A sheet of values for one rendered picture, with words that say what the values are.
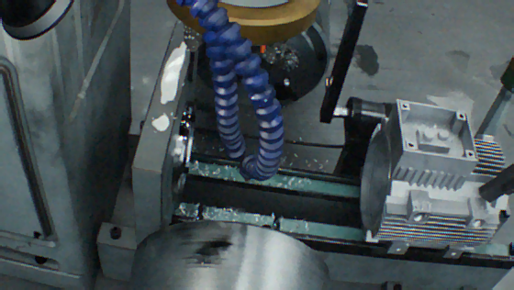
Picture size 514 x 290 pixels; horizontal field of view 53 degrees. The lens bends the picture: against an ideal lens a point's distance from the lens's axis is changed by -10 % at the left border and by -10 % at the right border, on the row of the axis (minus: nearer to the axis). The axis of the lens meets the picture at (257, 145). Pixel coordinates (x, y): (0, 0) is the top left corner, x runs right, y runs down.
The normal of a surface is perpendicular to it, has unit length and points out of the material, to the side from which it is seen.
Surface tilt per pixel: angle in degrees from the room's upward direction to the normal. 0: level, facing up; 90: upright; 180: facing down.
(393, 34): 0
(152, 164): 0
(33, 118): 90
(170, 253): 35
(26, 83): 90
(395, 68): 0
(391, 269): 90
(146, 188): 90
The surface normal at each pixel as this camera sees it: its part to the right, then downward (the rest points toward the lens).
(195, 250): -0.22, -0.66
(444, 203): 0.14, -0.65
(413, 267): -0.08, 0.74
